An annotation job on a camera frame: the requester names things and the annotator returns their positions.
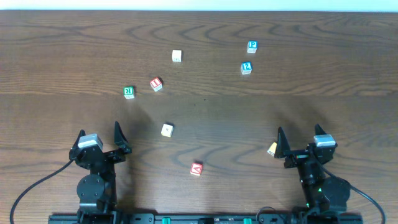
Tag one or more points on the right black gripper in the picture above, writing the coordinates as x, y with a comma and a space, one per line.
300, 155

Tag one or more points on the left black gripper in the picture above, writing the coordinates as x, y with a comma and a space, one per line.
106, 154

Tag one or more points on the red letter I block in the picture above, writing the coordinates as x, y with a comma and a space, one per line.
156, 84

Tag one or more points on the blue number 2 block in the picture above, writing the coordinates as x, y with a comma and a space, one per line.
246, 68

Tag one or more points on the red letter A block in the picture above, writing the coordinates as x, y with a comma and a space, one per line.
196, 169

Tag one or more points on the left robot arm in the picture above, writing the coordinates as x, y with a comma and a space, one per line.
97, 191

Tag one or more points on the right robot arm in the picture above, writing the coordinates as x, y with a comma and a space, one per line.
326, 194

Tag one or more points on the yellow wooden block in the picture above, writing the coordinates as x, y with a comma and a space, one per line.
272, 149

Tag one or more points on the green letter R block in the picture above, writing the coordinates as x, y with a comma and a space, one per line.
128, 92

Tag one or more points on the wooden block with drawing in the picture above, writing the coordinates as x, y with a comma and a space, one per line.
167, 130

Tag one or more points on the blue letter P block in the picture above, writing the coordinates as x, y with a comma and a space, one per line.
252, 47

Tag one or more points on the plain wooden block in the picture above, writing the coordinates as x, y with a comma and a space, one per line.
176, 55

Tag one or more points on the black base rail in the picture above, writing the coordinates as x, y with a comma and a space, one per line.
148, 218

